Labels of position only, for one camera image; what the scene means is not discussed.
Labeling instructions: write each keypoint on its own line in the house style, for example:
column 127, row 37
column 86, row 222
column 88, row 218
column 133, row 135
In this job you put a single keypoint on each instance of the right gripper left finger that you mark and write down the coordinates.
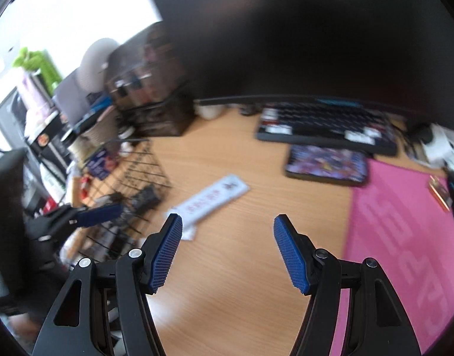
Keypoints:
column 159, row 250

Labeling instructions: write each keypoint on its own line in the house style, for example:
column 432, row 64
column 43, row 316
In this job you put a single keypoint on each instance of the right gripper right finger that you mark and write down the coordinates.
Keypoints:
column 297, row 252

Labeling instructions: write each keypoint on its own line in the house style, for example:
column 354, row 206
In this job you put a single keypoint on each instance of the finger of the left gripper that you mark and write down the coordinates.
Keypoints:
column 79, row 217

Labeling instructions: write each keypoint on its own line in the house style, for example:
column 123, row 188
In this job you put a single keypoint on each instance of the small black sachet box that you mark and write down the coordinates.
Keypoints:
column 137, row 205

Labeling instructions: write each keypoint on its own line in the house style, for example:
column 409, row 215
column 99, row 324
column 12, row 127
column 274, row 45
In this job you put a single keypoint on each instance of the long white red-text sachet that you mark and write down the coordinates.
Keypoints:
column 200, row 205

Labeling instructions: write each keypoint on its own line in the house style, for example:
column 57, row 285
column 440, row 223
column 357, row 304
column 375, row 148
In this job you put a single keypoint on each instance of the red cigarette pack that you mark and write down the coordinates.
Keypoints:
column 85, row 183

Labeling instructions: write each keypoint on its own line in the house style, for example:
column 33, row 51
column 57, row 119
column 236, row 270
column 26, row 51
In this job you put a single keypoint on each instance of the blue luncheon meat tin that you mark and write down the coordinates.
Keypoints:
column 101, row 164

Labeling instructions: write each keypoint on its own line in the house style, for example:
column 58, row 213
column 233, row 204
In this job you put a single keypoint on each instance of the smartphone with lit screen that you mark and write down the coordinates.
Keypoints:
column 333, row 166

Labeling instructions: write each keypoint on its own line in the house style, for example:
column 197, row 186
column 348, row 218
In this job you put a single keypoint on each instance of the woven brown basket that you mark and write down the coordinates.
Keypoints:
column 98, row 132

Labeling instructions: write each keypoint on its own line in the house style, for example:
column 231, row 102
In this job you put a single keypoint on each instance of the pink desk mat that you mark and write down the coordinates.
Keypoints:
column 395, row 220

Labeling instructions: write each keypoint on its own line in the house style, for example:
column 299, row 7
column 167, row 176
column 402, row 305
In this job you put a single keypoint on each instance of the dark mechanical keyboard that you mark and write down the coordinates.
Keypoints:
column 328, row 125

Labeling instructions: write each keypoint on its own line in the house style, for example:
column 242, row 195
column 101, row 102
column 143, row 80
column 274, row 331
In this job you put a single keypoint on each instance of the small ceramic vase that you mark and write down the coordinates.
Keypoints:
column 209, row 112

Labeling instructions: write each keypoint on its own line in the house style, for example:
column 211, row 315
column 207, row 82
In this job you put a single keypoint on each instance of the gold lighter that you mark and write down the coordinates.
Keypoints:
column 440, row 193

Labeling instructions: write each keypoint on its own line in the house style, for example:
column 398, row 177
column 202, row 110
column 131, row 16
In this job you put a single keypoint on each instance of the white round fan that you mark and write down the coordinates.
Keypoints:
column 92, row 70

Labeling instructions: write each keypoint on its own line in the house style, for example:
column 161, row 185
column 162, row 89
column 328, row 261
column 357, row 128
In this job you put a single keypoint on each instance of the dark acrylic drawer organizer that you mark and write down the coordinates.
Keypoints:
column 149, row 86

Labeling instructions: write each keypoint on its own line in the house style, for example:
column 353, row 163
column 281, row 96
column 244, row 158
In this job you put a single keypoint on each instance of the white power adapter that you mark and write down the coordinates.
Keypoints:
column 441, row 146

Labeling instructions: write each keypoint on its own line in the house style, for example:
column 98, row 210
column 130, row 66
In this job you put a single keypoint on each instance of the black curved monitor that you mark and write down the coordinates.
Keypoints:
column 394, row 55

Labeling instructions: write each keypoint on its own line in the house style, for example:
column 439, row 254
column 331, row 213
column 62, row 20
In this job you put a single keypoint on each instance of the black wire basket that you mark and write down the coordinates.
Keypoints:
column 138, row 166

